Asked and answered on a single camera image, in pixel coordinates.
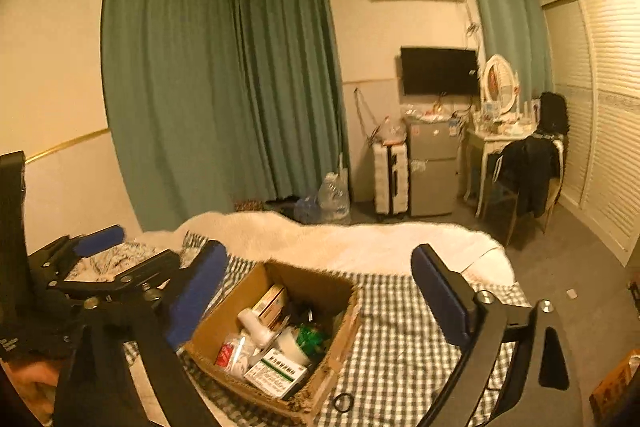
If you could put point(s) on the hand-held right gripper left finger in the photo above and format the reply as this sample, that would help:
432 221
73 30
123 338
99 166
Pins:
200 292

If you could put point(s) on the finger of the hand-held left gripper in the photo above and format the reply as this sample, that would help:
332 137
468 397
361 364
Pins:
100 239
150 264

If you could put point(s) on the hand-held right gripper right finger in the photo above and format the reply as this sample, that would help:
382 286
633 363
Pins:
440 297

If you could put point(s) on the white frosted tube bottle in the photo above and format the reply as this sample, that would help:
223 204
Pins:
257 327

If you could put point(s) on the brown cardboard box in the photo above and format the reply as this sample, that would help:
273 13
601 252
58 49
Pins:
345 307

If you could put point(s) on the clear plastic bottle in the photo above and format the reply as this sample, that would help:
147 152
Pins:
310 338

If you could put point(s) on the person's left hand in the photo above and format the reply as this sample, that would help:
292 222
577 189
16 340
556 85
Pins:
27 387

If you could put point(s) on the floral quilt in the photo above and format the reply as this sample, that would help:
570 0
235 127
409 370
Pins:
125 257

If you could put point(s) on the red white packet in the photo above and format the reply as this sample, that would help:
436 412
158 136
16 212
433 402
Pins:
227 356

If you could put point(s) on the yellow medicine box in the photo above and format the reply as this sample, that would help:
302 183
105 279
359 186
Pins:
270 304

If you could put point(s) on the grey checked bed sheet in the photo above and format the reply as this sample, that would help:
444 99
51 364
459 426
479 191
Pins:
400 357

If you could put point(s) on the white fluffy blanket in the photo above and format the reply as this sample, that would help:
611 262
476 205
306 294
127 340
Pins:
350 242

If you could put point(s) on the wooden chair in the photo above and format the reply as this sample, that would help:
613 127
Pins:
505 207

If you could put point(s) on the green white medicine box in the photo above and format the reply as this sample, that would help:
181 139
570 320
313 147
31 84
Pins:
275 374

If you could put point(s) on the white suitcase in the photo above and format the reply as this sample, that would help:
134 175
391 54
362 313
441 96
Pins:
390 179

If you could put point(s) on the grey mini fridge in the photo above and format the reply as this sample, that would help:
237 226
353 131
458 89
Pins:
431 167

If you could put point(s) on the blue water jug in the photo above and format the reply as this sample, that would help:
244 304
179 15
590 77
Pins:
306 209

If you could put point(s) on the clear large water jug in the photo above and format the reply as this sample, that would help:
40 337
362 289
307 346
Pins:
334 199

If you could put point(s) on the black jacket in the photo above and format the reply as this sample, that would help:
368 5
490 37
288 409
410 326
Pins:
532 172

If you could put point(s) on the white dressing table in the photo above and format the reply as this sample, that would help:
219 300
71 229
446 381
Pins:
482 147

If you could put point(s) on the clear plastic bag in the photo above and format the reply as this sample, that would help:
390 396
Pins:
392 132

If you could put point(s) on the wide green curtain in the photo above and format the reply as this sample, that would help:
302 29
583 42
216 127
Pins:
200 82

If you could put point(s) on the orange printed carton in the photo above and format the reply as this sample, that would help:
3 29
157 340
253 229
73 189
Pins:
617 387

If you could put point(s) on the black backpack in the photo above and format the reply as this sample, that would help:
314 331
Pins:
553 113

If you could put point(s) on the oval vanity mirror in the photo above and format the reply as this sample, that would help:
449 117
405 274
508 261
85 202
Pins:
500 84

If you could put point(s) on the white louvred wardrobe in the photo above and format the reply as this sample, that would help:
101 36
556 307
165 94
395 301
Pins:
600 107

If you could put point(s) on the narrow green curtain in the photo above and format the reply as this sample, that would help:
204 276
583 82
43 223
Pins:
510 22

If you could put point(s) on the black wall television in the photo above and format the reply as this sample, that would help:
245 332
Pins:
439 71

